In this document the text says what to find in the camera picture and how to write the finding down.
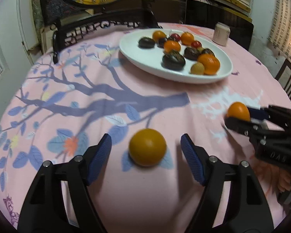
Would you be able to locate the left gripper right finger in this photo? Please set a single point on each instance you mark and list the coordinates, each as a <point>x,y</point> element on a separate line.
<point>247,209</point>

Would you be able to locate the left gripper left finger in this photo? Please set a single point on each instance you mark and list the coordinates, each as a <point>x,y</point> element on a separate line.
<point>43,209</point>

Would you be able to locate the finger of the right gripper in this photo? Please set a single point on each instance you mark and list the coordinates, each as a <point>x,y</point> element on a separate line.
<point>277,115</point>
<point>247,126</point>

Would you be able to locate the orange round fruit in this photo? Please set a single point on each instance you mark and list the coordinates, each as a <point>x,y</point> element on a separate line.
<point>238,110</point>

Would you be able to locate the large orange tangerine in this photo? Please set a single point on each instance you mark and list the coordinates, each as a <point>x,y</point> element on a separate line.
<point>211,63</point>

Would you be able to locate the tan longan fruit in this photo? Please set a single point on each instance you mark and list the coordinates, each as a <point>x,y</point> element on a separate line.
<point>200,49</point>
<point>197,69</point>

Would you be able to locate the dark brown mangosteen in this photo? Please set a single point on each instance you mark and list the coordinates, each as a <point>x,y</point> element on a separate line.
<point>191,53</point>
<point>173,61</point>

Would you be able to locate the yellow orange lemon fruit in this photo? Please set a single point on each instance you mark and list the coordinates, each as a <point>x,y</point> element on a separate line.
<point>147,147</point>

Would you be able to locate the medium orange tangerine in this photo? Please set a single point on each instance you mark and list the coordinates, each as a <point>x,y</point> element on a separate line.
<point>171,45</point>

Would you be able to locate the dark purple passion fruit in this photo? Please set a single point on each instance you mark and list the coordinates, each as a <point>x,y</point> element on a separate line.
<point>146,43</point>

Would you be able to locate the person's right hand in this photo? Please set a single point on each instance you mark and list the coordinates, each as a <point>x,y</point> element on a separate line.
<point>284,181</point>

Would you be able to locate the wooden slat chair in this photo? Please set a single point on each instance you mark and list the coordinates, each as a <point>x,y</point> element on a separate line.
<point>289,82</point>

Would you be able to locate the pink patterned tablecloth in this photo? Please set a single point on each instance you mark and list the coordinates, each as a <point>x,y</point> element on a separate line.
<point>58,110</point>

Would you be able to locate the orange tangerine at plate rim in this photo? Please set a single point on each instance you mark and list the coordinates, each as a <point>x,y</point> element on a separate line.
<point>187,38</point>

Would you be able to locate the red cherry tomato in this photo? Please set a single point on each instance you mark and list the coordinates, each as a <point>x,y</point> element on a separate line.
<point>175,37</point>

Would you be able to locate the white oval plate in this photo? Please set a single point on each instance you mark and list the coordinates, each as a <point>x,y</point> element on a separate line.
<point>153,51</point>

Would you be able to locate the small orange kumquat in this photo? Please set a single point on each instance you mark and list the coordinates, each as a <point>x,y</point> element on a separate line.
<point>158,34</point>

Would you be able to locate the round deer screen ornament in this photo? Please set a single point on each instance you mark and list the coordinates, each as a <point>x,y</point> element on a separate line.
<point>75,19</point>

